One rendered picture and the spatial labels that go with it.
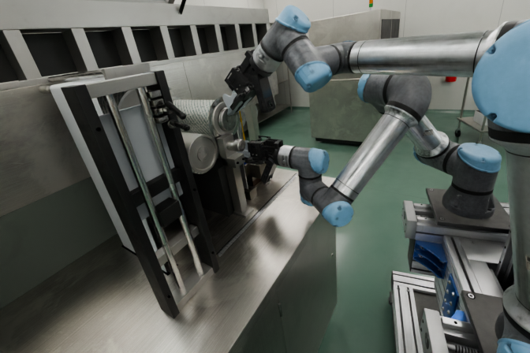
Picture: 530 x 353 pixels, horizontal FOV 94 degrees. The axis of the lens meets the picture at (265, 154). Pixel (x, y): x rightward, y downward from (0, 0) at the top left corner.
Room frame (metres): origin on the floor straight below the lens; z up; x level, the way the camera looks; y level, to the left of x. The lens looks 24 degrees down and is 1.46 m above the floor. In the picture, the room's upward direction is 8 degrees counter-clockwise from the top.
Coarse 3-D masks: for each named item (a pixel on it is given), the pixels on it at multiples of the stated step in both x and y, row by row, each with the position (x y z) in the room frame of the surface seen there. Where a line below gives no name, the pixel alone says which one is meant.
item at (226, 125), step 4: (224, 108) 0.81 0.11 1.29; (220, 112) 0.79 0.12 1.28; (224, 112) 0.79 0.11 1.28; (220, 116) 0.78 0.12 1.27; (224, 116) 0.78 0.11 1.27; (228, 116) 0.81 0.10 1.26; (232, 116) 0.81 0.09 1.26; (236, 116) 0.83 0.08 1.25; (220, 120) 0.78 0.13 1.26; (224, 120) 0.78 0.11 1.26; (228, 120) 0.80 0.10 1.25; (232, 120) 0.82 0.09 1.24; (236, 120) 0.83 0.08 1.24; (220, 124) 0.78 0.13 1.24; (224, 124) 0.78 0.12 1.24; (228, 124) 0.79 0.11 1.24; (232, 124) 0.81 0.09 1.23; (224, 128) 0.78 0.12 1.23; (228, 128) 0.79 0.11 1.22; (232, 128) 0.81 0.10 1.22
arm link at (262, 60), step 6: (258, 48) 0.68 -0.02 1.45; (252, 54) 0.70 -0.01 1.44; (258, 54) 0.68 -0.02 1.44; (264, 54) 0.66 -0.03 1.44; (258, 60) 0.67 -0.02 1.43; (264, 60) 0.67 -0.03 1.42; (270, 60) 0.66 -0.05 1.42; (258, 66) 0.68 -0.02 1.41; (264, 66) 0.67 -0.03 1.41; (270, 66) 0.67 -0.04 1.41; (276, 66) 0.68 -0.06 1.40
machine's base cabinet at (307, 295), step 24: (312, 240) 0.70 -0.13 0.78; (312, 264) 0.69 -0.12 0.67; (288, 288) 0.55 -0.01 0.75; (312, 288) 0.68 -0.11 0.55; (336, 288) 0.91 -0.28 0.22; (264, 312) 0.45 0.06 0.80; (288, 312) 0.53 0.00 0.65; (312, 312) 0.67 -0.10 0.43; (264, 336) 0.43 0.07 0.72; (288, 336) 0.52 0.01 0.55; (312, 336) 0.65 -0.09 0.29
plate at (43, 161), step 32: (192, 64) 1.18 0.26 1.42; (224, 64) 1.34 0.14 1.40; (0, 96) 0.66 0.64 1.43; (32, 96) 0.71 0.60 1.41; (192, 96) 1.14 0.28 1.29; (256, 96) 1.53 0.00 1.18; (0, 128) 0.64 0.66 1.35; (32, 128) 0.69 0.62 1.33; (64, 128) 0.74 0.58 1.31; (0, 160) 0.61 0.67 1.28; (32, 160) 0.66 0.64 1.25; (64, 160) 0.71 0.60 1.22; (0, 192) 0.59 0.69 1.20; (32, 192) 0.63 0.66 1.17
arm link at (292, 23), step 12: (288, 12) 0.62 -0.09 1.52; (300, 12) 0.65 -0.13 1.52; (276, 24) 0.64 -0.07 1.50; (288, 24) 0.62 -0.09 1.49; (300, 24) 0.61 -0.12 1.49; (264, 36) 0.67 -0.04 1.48; (276, 36) 0.64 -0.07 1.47; (288, 36) 0.62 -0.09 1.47; (264, 48) 0.66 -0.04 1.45; (276, 48) 0.64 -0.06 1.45; (276, 60) 0.66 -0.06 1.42
